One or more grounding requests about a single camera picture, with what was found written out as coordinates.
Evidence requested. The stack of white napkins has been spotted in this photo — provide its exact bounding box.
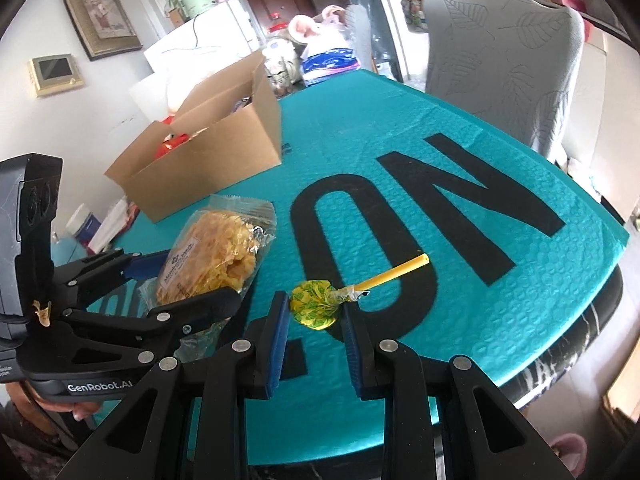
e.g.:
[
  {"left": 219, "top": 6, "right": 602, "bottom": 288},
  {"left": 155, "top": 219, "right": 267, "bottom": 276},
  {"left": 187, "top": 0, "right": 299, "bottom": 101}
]
[{"left": 87, "top": 197, "right": 132, "bottom": 255}]

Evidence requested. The blue and white plastic bag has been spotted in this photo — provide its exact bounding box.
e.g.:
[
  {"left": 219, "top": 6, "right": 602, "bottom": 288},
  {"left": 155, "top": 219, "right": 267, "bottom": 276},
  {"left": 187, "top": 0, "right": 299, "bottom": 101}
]
[{"left": 300, "top": 47, "right": 362, "bottom": 87}]

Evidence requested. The red triangular snack packet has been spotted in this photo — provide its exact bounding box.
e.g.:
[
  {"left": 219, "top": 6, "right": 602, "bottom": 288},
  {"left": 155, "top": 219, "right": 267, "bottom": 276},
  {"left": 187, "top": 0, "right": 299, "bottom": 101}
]
[{"left": 154, "top": 131, "right": 190, "bottom": 160}]

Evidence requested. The colourful printed bag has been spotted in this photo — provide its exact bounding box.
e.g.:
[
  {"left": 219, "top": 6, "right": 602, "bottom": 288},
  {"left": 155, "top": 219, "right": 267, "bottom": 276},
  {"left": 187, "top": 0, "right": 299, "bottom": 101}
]
[{"left": 404, "top": 0, "right": 432, "bottom": 33}]

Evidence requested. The brown wooden door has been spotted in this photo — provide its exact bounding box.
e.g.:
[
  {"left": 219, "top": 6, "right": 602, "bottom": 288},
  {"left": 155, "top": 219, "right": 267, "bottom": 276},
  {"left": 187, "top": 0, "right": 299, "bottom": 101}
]
[{"left": 242, "top": 0, "right": 313, "bottom": 36}]

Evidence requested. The round cracker packet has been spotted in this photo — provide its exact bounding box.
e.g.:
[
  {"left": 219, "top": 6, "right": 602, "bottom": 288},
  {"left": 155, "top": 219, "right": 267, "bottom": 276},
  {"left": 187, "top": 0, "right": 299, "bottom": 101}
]
[{"left": 139, "top": 194, "right": 277, "bottom": 363}]

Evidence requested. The gold-framed wall intercom panel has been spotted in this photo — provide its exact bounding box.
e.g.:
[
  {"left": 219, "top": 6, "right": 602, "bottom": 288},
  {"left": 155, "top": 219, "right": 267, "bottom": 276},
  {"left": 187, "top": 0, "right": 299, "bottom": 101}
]
[{"left": 27, "top": 53, "right": 85, "bottom": 98}]

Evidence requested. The teal mat with black letters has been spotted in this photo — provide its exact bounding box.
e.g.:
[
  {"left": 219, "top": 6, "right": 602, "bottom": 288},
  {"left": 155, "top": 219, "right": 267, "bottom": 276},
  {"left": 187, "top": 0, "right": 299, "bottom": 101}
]
[{"left": 90, "top": 67, "right": 630, "bottom": 466}]

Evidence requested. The grey leaf-pattern chair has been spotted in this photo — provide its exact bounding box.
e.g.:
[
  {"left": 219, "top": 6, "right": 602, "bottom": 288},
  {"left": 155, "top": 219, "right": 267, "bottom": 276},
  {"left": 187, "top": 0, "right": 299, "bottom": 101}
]
[{"left": 422, "top": 0, "right": 586, "bottom": 161}]

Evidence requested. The white refrigerator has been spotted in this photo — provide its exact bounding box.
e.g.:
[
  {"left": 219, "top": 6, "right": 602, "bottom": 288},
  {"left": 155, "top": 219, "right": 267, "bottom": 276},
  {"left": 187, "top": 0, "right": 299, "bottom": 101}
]
[{"left": 144, "top": 0, "right": 257, "bottom": 91}]

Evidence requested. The brown cardboard box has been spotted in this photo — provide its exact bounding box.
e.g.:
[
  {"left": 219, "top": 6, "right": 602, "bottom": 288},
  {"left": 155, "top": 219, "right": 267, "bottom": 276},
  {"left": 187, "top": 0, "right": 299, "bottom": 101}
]
[{"left": 104, "top": 50, "right": 283, "bottom": 223}]

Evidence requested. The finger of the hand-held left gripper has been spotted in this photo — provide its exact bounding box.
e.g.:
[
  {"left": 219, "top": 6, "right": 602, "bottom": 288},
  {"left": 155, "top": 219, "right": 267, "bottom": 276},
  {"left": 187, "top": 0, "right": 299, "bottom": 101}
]
[
  {"left": 52, "top": 249, "right": 173, "bottom": 311},
  {"left": 60, "top": 287, "right": 244, "bottom": 366}
]

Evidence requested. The yellow-stick green lollipop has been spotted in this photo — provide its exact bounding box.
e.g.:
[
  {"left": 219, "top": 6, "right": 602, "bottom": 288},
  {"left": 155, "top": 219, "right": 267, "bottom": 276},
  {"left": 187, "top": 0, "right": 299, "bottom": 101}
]
[{"left": 289, "top": 254, "right": 431, "bottom": 332}]

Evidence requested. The white-lidded blue jar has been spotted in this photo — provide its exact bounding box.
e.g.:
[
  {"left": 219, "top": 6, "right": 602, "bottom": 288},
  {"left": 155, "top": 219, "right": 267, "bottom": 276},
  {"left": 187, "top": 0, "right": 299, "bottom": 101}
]
[{"left": 66, "top": 205, "right": 101, "bottom": 246}]

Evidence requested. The pink slipper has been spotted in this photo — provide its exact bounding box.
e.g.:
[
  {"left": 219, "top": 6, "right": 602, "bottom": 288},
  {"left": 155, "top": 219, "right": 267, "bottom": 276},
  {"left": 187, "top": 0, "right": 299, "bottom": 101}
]
[{"left": 550, "top": 432, "right": 588, "bottom": 478}]

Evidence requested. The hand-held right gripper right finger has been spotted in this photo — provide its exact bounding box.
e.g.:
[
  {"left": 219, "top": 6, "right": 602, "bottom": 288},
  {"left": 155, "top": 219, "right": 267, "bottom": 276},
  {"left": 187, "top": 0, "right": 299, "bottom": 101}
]
[{"left": 340, "top": 305, "right": 591, "bottom": 480}]

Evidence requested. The person's left hand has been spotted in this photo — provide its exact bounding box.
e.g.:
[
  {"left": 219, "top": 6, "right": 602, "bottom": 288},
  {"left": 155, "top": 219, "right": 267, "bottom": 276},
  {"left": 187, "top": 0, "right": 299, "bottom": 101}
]
[{"left": 10, "top": 382, "right": 103, "bottom": 438}]

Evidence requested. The pink plush toy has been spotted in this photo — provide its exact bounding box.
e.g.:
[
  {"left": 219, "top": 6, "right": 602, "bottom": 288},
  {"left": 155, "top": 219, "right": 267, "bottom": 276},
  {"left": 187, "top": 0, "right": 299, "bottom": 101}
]
[{"left": 290, "top": 5, "right": 346, "bottom": 43}]

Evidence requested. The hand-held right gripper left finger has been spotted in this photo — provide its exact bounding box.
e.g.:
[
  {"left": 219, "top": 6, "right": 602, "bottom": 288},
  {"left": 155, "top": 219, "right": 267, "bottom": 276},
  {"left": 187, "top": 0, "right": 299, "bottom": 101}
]
[{"left": 55, "top": 290, "right": 291, "bottom": 480}]

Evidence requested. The framed wall picture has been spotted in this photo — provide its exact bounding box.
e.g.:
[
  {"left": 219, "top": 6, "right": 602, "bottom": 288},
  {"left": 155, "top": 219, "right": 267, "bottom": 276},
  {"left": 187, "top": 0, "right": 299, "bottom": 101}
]
[{"left": 60, "top": 0, "right": 143, "bottom": 61}]

